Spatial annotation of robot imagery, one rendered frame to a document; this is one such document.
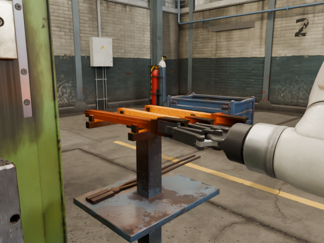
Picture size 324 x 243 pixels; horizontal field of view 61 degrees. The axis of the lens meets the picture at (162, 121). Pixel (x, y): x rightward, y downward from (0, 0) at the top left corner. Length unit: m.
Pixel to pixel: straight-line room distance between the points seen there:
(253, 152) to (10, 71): 0.78
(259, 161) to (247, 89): 8.00
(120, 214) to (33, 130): 0.43
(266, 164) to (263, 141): 0.04
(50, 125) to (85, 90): 6.63
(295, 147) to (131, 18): 8.36
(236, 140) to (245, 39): 8.11
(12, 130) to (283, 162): 0.82
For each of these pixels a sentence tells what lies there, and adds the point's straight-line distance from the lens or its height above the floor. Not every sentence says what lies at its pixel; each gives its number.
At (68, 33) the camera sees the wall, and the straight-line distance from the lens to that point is 7.54.
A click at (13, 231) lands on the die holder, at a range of 0.88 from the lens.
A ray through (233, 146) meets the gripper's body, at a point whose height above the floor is 1.02.
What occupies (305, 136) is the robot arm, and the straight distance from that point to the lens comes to 0.46.
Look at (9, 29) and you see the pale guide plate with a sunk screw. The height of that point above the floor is 1.27.
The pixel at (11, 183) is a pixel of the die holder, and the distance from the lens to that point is 0.83.
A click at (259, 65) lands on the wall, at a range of 8.32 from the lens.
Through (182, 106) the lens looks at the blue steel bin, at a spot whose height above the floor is 0.56.
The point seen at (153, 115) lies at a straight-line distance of 0.85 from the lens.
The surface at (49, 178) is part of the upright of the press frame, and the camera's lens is 1.13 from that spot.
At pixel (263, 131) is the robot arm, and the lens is 0.49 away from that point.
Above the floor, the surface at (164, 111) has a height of 1.01.
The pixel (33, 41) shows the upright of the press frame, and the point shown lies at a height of 1.25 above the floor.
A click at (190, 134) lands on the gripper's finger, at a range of 0.55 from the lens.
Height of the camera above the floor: 1.16
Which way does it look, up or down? 11 degrees down
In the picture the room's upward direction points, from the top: straight up
